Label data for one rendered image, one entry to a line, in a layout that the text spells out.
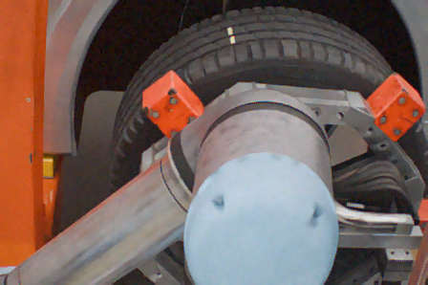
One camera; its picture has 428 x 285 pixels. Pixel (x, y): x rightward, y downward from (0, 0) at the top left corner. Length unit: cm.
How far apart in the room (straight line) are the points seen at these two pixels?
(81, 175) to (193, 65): 177
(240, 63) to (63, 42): 47
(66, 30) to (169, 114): 44
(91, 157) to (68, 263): 255
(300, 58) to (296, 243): 96
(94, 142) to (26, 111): 218
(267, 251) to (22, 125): 79
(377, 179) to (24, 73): 62
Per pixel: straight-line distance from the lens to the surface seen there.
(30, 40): 132
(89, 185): 328
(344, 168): 174
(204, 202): 65
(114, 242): 87
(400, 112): 158
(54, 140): 200
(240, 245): 65
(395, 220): 147
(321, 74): 160
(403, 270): 150
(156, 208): 84
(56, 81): 193
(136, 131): 164
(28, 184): 144
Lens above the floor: 180
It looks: 30 degrees down
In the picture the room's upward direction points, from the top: 7 degrees clockwise
